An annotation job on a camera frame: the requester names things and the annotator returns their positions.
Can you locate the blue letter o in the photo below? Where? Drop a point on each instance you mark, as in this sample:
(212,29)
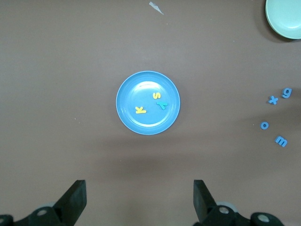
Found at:
(261,125)

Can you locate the pale green plate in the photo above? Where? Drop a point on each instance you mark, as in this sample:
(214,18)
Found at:
(287,18)

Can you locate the blue plate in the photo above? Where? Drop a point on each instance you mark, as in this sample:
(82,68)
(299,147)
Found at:
(131,89)

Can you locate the teal letter y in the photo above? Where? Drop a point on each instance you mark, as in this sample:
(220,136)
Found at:
(162,105)

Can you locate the yellow letter s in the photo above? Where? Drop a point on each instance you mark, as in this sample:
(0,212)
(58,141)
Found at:
(156,95)

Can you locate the yellow letter k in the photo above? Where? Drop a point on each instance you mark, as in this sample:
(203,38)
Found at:
(140,110)

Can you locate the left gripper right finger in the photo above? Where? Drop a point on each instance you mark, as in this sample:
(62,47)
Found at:
(211,214)

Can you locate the blue letter g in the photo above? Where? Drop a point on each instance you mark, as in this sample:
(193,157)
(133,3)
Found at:
(287,95)

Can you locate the white paper scrap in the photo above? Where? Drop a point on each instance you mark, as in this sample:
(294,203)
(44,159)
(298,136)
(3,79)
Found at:
(156,7)

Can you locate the blue letter x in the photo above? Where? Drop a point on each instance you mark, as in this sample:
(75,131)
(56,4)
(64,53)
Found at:
(273,100)

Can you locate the blue letter m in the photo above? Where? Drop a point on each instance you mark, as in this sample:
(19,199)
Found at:
(281,141)

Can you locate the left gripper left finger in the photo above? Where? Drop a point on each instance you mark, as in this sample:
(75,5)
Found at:
(58,212)

